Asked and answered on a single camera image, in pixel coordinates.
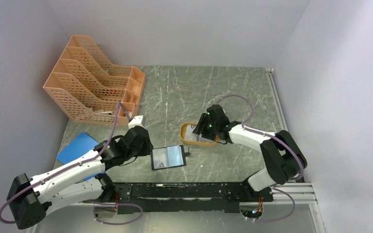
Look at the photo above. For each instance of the orange oval tray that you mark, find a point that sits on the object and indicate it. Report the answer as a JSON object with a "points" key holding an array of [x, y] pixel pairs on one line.
{"points": [[182, 136]]}

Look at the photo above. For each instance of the credit card in tray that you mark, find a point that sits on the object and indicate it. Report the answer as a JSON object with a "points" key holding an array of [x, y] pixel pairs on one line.
{"points": [[203, 140]]}

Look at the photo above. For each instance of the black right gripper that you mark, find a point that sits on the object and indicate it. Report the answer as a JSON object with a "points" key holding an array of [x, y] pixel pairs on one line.
{"points": [[202, 122]]}

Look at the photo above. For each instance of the blue folder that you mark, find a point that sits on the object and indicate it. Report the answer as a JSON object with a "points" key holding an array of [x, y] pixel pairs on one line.
{"points": [[78, 147]]}

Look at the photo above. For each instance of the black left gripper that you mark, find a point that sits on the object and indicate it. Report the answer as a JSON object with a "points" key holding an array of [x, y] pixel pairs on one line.
{"points": [[146, 149]]}

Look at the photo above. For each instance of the black leather card holder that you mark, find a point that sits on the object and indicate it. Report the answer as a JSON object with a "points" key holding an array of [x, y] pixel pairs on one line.
{"points": [[176, 155]]}

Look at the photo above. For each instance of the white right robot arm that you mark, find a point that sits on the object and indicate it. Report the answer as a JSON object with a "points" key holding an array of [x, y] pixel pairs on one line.
{"points": [[282, 157]]}

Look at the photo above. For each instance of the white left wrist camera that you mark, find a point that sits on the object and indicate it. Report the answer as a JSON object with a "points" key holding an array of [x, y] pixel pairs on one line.
{"points": [[137, 121]]}

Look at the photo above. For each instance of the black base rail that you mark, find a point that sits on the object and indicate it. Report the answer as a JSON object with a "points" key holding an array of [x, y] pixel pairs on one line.
{"points": [[187, 197]]}

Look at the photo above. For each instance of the orange mesh file organizer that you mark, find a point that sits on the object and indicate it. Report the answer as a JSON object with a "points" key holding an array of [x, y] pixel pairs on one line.
{"points": [[89, 88]]}

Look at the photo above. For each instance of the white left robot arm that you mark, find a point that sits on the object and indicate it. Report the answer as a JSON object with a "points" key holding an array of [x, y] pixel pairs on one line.
{"points": [[30, 199]]}

